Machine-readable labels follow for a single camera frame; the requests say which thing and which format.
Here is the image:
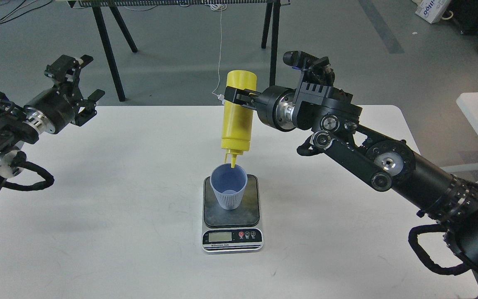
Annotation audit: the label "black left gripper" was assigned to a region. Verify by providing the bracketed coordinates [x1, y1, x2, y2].
[24, 55, 105, 134]

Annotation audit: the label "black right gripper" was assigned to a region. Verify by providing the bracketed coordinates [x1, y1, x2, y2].
[224, 86, 296, 132]

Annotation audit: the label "yellow squeeze bottle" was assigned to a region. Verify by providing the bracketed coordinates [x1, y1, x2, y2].
[221, 70, 257, 168]

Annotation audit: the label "blue ribbed plastic cup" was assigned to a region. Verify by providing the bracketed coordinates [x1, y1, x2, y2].
[210, 163, 247, 210]

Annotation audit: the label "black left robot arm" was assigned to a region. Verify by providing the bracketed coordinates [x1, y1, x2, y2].
[0, 55, 105, 191]

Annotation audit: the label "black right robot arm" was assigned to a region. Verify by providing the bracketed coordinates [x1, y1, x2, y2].
[224, 51, 478, 276]

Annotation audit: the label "digital kitchen scale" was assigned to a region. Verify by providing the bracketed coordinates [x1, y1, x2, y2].
[202, 174, 264, 254]

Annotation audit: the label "black trestle table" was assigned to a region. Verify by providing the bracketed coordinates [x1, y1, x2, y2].
[68, 0, 284, 105]

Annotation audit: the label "white printed bag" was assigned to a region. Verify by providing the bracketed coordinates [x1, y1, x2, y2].
[414, 0, 452, 24]

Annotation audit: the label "white charger cable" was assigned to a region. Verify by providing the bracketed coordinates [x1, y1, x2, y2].
[210, 3, 228, 103]

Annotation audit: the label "black floor cables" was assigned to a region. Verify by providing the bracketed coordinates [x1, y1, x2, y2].
[0, 0, 55, 29]

